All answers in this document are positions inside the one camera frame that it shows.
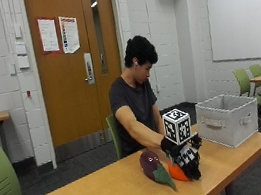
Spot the white wall switch box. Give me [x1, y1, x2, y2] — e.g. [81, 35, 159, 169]
[10, 22, 31, 70]

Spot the white paper notice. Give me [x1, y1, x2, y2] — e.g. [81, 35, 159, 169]
[37, 15, 61, 55]

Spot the purple eggplant soft toy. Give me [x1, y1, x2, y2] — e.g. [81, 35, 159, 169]
[137, 145, 178, 195]

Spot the silver door handle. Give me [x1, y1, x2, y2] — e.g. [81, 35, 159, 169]
[80, 52, 97, 86]

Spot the the person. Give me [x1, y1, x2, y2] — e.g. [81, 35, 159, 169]
[98, 31, 175, 158]

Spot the grey fabric storage bin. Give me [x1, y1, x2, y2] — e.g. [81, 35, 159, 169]
[192, 88, 261, 155]

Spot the orange soft toy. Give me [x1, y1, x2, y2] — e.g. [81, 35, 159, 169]
[166, 155, 191, 185]

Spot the white whiteboard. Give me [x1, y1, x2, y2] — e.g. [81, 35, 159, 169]
[202, 0, 261, 70]

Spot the white marker cube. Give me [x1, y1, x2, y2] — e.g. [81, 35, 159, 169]
[160, 106, 195, 148]

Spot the colourful paper notice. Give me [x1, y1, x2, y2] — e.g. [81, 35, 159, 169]
[57, 13, 83, 55]

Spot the wooden door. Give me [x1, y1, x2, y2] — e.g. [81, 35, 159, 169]
[23, 0, 137, 150]

